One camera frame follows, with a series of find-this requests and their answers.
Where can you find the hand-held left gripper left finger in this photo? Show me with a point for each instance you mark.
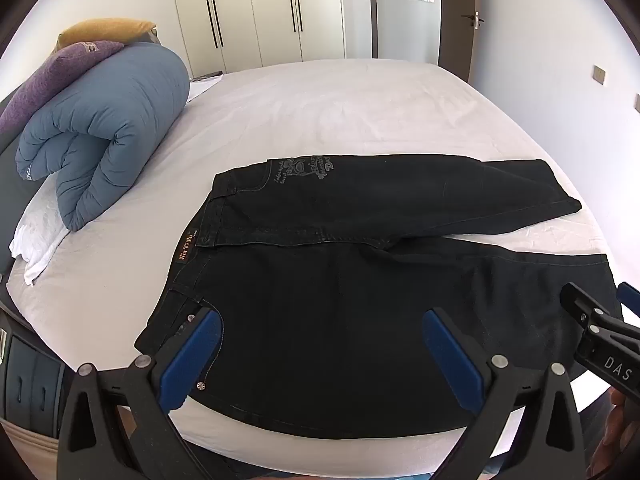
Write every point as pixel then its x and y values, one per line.
pixel 197 355

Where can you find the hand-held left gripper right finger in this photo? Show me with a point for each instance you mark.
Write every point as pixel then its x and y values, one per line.
pixel 450 355

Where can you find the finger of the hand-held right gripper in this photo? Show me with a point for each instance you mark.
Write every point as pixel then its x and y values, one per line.
pixel 580 305
pixel 631 300

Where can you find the black denim pants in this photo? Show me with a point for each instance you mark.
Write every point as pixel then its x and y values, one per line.
pixel 325 310

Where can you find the person's right hand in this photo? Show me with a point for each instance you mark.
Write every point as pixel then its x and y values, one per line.
pixel 625 425

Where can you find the dark blue nightstand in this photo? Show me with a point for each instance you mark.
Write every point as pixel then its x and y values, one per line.
pixel 25 375

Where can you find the white pillow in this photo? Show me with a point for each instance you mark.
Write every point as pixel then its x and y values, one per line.
pixel 37 240

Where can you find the rolled blue duvet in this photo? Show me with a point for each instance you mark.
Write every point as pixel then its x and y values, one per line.
pixel 115 130

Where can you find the bed with white sheet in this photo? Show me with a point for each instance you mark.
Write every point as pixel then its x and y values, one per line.
pixel 325 110

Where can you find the magazine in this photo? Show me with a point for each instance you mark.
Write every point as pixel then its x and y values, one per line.
pixel 206 78

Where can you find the dark brown door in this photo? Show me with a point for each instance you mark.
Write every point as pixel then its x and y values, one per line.
pixel 460 50

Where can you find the purple pillow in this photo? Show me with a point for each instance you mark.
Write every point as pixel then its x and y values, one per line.
pixel 55 72

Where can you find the yellow pillow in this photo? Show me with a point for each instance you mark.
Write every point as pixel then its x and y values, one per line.
pixel 105 30

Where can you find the cream wardrobe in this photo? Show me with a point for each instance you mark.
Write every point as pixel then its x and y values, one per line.
pixel 260 10

